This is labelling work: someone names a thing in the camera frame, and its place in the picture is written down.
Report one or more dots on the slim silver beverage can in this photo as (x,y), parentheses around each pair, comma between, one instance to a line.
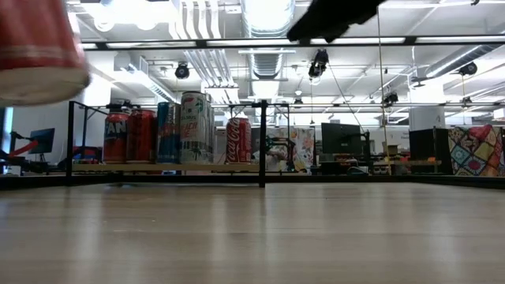
(169,132)

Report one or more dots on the black aluminium table frame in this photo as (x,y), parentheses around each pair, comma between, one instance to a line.
(355,179)

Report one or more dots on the computer monitor on arm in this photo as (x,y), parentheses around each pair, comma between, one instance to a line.
(41,141)

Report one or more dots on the black computer monitor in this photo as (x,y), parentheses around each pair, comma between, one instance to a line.
(341,138)

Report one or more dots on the black cabinet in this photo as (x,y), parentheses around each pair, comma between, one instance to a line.
(428,148)

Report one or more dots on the black ceiling spotlight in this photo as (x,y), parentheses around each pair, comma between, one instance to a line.
(319,63)
(468,69)
(182,71)
(390,98)

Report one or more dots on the floral patterned cloth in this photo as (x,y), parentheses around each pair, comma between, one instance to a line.
(305,146)

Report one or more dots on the Celsius Peach Vibe can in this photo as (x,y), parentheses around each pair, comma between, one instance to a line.
(196,128)

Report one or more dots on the red padded bar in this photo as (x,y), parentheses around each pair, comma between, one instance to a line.
(23,148)

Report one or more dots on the red soda can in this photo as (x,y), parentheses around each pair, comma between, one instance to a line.
(35,47)

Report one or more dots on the colourful patchwork quilt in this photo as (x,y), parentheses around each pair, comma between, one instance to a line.
(477,152)

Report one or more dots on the Coca-Cola Star Wars can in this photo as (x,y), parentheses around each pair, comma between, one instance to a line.
(238,140)

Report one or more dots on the red workshop equipment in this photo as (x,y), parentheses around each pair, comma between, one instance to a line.
(84,154)

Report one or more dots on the red Fanta can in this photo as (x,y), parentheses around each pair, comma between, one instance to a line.
(115,136)

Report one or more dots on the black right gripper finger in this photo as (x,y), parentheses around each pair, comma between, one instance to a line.
(319,25)

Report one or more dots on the Coca-Cola can black script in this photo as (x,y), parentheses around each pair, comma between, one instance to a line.
(141,136)

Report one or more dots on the black background robot arm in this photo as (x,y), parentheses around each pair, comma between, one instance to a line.
(278,152)

